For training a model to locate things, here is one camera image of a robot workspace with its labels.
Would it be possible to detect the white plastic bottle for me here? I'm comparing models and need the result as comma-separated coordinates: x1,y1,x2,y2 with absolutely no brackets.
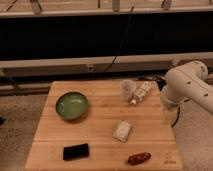
130,81,152,105

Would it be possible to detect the brown sausage-shaped object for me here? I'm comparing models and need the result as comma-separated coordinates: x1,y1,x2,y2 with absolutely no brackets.
127,152,151,165

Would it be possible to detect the wooden board table top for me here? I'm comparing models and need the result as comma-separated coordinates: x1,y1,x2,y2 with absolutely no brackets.
26,81,182,171

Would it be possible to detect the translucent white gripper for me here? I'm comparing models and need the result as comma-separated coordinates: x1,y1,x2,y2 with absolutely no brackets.
162,108,178,125

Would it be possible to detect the green ceramic bowl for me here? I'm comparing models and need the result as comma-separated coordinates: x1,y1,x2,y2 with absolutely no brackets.
55,92,89,120

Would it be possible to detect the black hanging cable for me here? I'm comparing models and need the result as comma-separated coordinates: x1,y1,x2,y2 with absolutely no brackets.
101,5,135,74

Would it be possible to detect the clear plastic cup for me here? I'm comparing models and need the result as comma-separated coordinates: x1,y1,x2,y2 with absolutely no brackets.
120,79,136,101

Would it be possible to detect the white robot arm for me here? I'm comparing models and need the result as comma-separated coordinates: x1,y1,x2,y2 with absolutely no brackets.
160,61,213,125

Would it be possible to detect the black rectangular sponge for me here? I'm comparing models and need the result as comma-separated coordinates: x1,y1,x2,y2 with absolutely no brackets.
63,143,89,160

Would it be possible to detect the white sponge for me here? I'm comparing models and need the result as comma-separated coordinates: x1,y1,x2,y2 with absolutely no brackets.
113,120,132,142

